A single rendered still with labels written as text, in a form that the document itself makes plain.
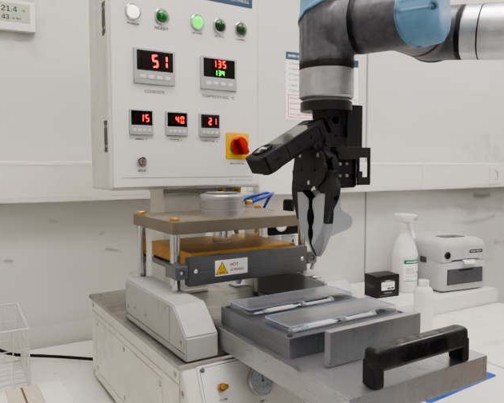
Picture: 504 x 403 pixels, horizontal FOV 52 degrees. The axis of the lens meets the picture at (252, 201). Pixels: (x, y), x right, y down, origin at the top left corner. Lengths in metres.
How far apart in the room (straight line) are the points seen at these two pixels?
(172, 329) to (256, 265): 0.19
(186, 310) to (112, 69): 0.48
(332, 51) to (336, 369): 0.39
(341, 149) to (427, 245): 1.10
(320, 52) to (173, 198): 0.49
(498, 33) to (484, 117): 1.57
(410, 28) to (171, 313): 0.49
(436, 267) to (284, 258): 0.92
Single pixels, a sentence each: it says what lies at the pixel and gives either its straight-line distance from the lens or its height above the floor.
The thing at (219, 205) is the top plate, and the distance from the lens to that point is 0.89.
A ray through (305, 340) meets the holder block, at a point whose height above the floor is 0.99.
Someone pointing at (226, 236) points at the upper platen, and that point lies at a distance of 0.92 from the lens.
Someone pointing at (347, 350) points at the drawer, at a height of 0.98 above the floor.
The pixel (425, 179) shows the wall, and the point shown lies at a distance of 1.98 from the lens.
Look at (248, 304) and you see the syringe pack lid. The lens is 0.72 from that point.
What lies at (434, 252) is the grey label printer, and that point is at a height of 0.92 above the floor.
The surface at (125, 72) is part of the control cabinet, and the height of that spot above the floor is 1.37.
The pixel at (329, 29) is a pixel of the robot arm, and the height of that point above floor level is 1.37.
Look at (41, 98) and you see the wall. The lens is 1.38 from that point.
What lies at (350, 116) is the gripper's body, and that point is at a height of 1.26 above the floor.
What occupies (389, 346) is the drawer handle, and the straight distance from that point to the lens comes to 0.56.
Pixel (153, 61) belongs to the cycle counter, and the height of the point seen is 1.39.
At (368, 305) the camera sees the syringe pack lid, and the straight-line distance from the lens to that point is 0.74.
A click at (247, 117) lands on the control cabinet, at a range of 1.11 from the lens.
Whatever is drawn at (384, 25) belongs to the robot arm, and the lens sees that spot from 0.67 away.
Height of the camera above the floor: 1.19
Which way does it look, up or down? 4 degrees down
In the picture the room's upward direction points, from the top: straight up
